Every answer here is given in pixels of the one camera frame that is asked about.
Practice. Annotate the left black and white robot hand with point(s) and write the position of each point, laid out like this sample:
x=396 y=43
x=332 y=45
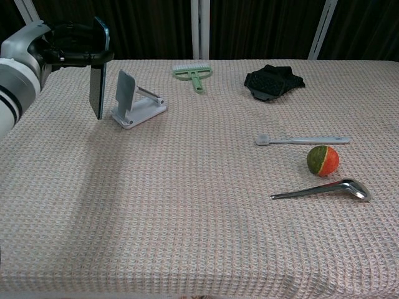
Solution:
x=22 y=40

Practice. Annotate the black smartphone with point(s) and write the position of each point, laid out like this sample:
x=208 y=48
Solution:
x=100 y=78

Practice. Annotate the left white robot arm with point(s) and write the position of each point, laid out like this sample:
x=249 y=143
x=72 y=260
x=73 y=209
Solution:
x=12 y=93

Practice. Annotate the white folding phone stand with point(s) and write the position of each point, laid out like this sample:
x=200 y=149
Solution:
x=137 y=112

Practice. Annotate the black curtain panel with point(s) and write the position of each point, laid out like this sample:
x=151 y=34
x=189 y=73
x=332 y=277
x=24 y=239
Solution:
x=7 y=15
x=262 y=29
x=368 y=29
x=140 y=28

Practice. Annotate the green cleaning brush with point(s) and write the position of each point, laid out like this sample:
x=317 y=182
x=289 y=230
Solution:
x=194 y=74

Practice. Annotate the beige waffle tablecloth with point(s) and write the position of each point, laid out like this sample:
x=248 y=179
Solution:
x=187 y=202

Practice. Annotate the black crumpled cloth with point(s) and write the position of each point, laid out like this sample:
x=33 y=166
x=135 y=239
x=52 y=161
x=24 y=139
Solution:
x=271 y=82

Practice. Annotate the white toothbrush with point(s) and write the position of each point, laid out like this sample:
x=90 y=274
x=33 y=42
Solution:
x=305 y=140

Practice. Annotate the green and orange ball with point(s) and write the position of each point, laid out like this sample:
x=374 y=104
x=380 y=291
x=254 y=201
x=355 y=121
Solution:
x=322 y=160

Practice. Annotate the metal spoon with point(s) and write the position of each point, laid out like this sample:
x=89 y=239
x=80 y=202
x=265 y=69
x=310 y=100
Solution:
x=349 y=188

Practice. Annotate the white frame post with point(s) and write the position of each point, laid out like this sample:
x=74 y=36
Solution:
x=322 y=29
x=200 y=29
x=26 y=11

